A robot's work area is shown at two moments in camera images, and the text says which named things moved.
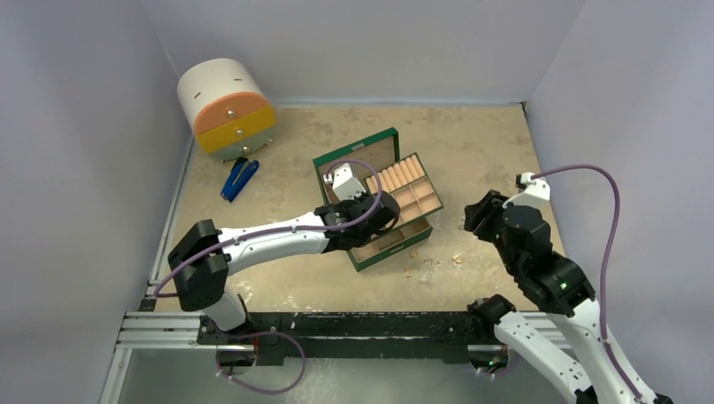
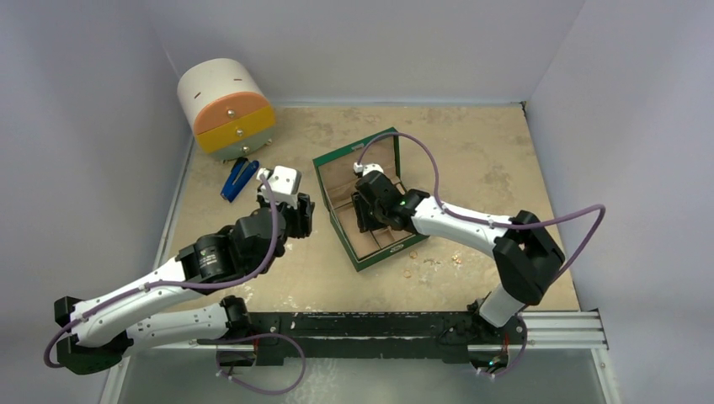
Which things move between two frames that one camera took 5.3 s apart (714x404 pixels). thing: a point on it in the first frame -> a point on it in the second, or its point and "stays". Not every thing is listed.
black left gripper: x=347 y=204 -> x=300 y=215
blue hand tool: x=241 y=172 stays
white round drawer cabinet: x=231 y=115 stays
